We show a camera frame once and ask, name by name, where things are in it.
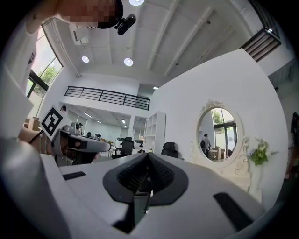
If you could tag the green plant with white flowers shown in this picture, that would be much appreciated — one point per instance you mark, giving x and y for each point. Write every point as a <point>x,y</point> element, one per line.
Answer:
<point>260,151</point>

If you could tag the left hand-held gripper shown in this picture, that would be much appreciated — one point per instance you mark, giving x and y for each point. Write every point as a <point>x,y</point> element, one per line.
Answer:
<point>51,121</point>

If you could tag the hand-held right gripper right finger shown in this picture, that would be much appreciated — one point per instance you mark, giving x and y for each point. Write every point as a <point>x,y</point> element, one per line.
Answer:
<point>168,175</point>

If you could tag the black balcony railing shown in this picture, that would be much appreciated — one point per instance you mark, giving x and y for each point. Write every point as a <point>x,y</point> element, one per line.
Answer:
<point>107,96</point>

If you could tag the white cube bookshelf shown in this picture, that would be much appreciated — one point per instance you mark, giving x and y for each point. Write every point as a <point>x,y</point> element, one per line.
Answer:
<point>154,130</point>

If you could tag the large arched window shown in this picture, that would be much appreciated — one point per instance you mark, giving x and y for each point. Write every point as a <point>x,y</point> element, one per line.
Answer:
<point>46,70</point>

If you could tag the round ceiling light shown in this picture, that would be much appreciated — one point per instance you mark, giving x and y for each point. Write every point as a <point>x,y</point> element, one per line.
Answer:
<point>85,59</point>
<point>136,2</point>
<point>128,61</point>

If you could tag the oval white ornate mirror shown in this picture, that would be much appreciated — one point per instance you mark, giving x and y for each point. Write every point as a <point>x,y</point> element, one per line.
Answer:
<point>218,133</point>

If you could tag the cardboard box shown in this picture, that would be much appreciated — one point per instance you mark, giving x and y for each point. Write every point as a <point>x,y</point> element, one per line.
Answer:
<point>32,123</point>

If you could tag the white ceiling air conditioner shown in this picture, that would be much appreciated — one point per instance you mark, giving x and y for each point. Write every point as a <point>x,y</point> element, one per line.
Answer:
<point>78,35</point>

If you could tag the person's head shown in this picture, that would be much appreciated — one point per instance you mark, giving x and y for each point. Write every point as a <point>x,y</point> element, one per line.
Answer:
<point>77,11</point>

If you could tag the black head camera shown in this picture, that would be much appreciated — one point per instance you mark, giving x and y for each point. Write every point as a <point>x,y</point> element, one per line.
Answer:
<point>126,23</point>

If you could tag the black office chair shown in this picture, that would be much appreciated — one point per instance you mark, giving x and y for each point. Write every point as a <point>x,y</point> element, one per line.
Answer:
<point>170,149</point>
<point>125,147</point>

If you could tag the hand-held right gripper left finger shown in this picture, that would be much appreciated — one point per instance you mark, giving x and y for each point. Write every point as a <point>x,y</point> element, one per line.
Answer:
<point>130,172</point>

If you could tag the person's left forearm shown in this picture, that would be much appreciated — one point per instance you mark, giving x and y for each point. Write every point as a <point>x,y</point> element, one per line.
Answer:
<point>28,136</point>

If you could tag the white vanity dressing table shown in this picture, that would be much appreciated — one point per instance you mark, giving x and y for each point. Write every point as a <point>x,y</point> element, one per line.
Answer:
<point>236,175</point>

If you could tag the person's white blouse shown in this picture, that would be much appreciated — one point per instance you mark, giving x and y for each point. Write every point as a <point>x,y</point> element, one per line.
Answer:
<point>21,42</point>

